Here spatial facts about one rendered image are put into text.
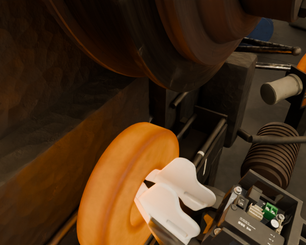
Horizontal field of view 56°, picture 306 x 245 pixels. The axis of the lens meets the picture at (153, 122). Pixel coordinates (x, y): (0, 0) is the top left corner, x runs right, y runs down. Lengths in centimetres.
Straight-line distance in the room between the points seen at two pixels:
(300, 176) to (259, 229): 135
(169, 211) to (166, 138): 8
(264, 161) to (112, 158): 60
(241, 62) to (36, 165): 47
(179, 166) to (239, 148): 135
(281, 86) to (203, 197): 56
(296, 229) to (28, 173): 25
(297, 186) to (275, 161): 73
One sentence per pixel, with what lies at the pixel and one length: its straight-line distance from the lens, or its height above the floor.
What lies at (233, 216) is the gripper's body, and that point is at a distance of 25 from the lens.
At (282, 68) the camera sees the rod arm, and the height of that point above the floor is 87.
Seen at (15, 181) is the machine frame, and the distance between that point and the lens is 32.
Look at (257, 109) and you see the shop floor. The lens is 195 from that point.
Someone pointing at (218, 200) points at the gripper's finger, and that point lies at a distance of 32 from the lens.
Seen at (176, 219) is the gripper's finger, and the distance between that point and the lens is 28.
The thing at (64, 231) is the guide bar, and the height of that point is 75.
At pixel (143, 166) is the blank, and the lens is 28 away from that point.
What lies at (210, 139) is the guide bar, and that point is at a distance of 56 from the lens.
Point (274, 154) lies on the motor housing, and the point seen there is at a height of 53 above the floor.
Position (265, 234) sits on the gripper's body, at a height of 88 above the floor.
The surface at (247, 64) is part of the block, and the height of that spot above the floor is 80.
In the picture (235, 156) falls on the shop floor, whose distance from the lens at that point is 158.
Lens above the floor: 109
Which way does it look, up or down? 39 degrees down
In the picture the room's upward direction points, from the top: straight up
